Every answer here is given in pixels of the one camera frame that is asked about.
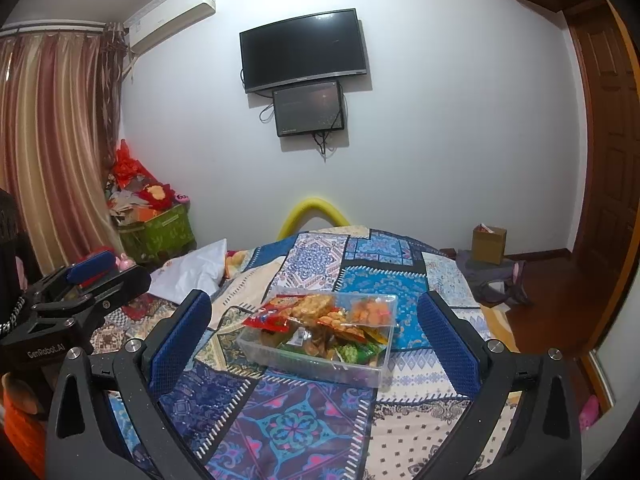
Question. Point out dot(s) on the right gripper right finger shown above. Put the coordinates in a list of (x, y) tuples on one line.
[(521, 421)]

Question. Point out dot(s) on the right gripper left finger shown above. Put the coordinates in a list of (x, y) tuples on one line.
[(83, 438)]

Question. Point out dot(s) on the green pea snack bag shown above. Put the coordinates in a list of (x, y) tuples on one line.
[(361, 354)]

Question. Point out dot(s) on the red cartoon snack bag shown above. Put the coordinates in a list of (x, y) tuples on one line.
[(272, 317)]

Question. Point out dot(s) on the green edged biscuit bag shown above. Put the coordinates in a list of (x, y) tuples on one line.
[(313, 342)]

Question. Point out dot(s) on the yellow white fries bag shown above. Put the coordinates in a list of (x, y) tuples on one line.
[(371, 335)]

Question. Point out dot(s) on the person's left hand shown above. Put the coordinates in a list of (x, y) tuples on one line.
[(19, 395)]

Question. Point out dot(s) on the pink slipper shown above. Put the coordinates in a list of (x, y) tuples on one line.
[(589, 414)]

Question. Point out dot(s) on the pink bunny toy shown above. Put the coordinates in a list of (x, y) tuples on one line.
[(123, 262)]

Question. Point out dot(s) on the green storage box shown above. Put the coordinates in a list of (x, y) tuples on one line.
[(166, 236)]

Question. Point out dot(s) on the red decorations pile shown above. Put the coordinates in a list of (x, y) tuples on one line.
[(134, 195)]

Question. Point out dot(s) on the dark clothes on floor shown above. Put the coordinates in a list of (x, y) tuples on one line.
[(492, 284)]

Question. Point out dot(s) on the small cardboard box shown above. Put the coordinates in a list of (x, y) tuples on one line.
[(488, 243)]

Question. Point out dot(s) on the orange snack clear bag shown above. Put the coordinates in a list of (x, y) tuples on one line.
[(370, 312)]

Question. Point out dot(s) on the clear plastic storage box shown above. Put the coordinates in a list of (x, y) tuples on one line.
[(262, 347)]

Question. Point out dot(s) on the striped brown curtain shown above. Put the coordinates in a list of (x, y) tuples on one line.
[(60, 109)]

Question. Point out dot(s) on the patchwork patterned bedspread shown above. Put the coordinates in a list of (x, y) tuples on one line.
[(246, 421)]

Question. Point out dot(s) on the small biscuit pack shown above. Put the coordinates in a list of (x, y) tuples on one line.
[(311, 307)]

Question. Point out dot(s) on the yellow foam tube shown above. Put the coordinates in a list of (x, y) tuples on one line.
[(311, 206)]

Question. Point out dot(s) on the brown wooden door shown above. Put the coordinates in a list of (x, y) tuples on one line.
[(612, 103)]

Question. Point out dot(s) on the small black wall monitor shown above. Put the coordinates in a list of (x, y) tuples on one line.
[(309, 108)]

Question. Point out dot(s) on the white wall air conditioner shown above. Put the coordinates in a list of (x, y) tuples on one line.
[(165, 20)]

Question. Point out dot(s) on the large black wall television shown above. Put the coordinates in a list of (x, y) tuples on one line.
[(308, 47)]

